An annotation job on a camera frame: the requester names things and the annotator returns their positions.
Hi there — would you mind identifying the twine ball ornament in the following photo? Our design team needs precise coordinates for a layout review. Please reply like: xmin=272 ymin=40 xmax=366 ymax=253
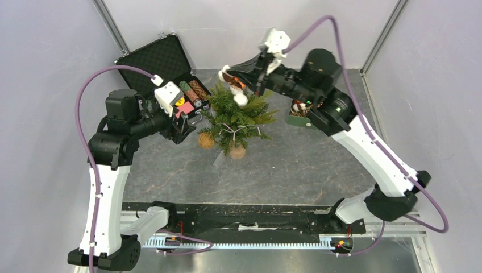
xmin=198 ymin=132 xmax=215 ymax=149

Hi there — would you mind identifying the green ornament box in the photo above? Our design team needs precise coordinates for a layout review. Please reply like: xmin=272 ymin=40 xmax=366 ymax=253
xmin=286 ymin=100 xmax=317 ymax=130

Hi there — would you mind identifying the clear fairy light string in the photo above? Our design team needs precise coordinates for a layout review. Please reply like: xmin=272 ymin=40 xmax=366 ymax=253
xmin=214 ymin=122 xmax=263 ymax=142

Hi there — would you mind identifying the clear battery box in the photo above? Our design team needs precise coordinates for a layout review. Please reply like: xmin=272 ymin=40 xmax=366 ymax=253
xmin=213 ymin=151 xmax=226 ymax=168

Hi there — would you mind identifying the small green christmas tree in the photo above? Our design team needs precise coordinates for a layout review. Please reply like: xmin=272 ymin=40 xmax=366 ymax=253
xmin=199 ymin=82 xmax=277 ymax=159

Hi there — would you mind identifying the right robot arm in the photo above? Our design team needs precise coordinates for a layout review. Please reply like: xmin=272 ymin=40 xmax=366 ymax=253
xmin=219 ymin=49 xmax=431 ymax=232

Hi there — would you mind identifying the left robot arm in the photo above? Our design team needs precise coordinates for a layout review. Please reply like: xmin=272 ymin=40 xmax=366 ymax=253
xmin=68 ymin=86 xmax=194 ymax=271

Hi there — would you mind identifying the pink card deck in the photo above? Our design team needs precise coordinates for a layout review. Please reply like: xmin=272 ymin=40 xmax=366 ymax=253
xmin=176 ymin=101 xmax=194 ymax=118

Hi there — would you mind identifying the yellow big blind button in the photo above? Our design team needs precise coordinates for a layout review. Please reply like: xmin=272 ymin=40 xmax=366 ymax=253
xmin=175 ymin=97 xmax=185 ymax=106

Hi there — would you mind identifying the black poker chip case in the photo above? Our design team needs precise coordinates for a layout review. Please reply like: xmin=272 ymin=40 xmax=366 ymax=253
xmin=114 ymin=32 xmax=211 ymax=118

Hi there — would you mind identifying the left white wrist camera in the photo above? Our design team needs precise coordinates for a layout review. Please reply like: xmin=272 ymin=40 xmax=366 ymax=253
xmin=154 ymin=81 xmax=182 ymax=117

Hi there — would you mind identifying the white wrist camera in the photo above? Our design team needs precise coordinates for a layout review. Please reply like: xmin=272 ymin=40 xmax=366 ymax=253
xmin=154 ymin=81 xmax=182 ymax=117
xmin=259 ymin=28 xmax=291 ymax=75

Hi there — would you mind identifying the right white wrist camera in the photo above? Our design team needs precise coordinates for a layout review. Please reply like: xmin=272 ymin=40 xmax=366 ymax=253
xmin=259 ymin=28 xmax=291 ymax=75

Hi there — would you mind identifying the aluminium corner frame post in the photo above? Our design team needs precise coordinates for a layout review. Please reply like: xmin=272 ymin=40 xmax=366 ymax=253
xmin=93 ymin=0 xmax=130 ymax=56

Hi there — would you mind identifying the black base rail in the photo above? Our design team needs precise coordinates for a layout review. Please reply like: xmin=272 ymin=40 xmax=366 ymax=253
xmin=122 ymin=201 xmax=366 ymax=246

